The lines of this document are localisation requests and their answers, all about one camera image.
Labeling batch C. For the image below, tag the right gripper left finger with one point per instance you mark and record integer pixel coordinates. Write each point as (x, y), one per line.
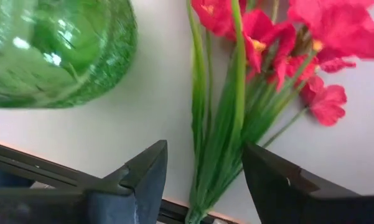
(133, 193)

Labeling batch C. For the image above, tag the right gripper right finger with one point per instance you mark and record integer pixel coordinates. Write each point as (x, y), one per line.
(292, 202)

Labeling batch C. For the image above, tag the red artificial flower bunch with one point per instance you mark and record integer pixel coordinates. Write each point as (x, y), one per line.
(221, 140)

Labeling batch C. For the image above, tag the green textured glass vase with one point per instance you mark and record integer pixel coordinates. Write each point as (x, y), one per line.
(49, 53)

